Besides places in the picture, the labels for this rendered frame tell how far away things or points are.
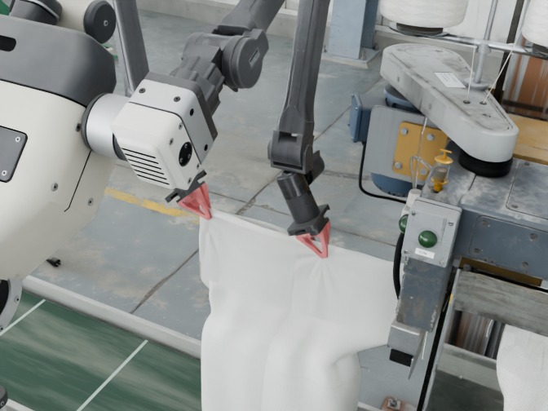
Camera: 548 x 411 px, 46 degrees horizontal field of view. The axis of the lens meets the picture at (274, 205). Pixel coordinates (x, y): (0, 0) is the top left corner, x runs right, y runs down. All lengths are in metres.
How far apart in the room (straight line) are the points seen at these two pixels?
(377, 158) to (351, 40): 4.67
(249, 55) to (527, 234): 0.51
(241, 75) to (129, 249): 2.35
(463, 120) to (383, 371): 1.66
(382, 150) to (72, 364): 1.17
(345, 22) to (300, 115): 4.89
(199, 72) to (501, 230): 0.53
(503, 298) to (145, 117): 0.79
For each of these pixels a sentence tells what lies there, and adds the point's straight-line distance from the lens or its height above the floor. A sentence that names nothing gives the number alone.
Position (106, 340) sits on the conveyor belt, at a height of 0.38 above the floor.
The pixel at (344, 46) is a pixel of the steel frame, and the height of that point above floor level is 0.14.
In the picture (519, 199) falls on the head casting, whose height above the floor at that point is 1.34.
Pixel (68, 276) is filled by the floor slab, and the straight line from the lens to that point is 3.15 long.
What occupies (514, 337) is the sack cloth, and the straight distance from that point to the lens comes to 1.40.
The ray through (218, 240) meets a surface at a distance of 1.52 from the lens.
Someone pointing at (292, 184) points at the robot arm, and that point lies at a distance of 1.32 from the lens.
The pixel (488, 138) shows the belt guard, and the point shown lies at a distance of 1.16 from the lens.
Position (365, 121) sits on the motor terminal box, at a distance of 1.51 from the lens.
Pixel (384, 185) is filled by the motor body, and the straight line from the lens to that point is 1.58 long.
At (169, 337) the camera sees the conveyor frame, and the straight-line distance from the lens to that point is 2.16.
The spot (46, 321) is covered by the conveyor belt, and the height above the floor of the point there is 0.38.
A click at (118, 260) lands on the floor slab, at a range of 3.22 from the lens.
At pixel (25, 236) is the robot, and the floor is 1.30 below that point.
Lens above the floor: 1.83
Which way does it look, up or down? 30 degrees down
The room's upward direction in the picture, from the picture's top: 4 degrees clockwise
